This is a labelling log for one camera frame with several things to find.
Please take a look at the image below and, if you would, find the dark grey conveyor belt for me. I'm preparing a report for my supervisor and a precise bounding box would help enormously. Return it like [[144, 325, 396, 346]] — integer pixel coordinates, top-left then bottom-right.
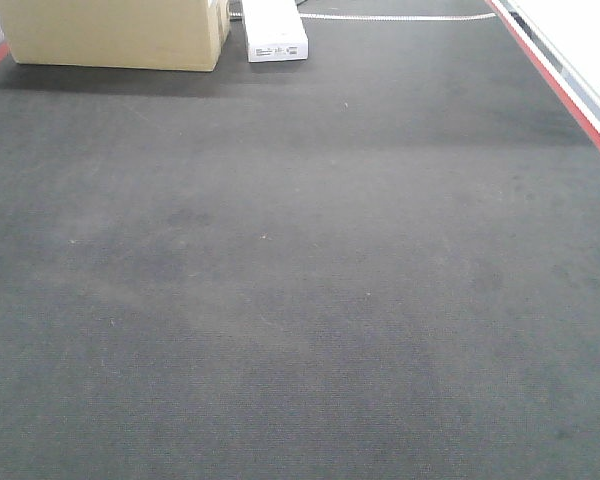
[[0, 1, 600, 479]]

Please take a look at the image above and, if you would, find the white carton box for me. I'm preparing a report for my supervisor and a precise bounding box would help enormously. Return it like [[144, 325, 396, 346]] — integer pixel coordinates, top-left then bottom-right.
[[242, 0, 309, 63]]

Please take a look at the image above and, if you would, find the cardboard box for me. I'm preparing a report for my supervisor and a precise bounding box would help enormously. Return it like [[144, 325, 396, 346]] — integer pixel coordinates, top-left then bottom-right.
[[0, 0, 230, 72]]

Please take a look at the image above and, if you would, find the red conveyor side rail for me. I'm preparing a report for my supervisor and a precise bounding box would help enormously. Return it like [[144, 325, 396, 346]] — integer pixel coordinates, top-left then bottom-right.
[[486, 1, 600, 152]]

